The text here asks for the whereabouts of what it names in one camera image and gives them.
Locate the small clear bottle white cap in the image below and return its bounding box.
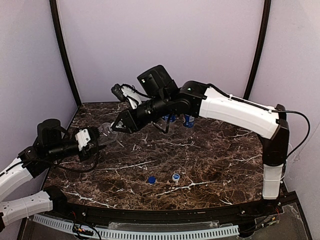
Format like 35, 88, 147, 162
91, 122, 119, 147

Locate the Pocari Sweat bottle blue label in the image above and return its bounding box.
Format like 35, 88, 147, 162
161, 114, 176, 136

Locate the Pepsi bottle blue label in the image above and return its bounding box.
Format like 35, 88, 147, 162
183, 114, 195, 129

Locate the blue Pepsi bottle cap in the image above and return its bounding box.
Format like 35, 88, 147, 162
147, 176, 157, 184

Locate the white blue bottle cap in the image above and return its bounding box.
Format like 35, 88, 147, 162
172, 173, 180, 182

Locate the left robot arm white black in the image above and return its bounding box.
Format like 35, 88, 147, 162
0, 118, 102, 230

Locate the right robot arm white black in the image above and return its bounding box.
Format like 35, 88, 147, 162
111, 65, 290, 200

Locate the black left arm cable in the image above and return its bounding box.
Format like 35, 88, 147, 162
49, 124, 100, 173

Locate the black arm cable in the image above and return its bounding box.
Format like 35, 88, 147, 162
49, 124, 100, 173
209, 83, 311, 176

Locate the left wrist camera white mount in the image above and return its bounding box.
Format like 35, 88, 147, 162
75, 128, 91, 151

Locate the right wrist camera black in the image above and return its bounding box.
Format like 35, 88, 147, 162
111, 83, 142, 109

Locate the black table front rail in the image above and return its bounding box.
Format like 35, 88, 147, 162
44, 185, 285, 226

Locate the small circuit board with wires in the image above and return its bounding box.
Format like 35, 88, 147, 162
71, 224, 94, 237

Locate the black left corner post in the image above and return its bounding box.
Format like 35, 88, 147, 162
49, 0, 82, 108

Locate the black corner post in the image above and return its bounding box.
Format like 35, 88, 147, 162
49, 0, 82, 108
243, 0, 272, 100

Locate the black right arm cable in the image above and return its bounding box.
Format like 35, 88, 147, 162
209, 83, 311, 176

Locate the grey slotted cable duct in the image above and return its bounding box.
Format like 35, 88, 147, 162
33, 214, 240, 240

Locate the black right corner post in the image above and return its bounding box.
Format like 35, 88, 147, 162
243, 0, 272, 100

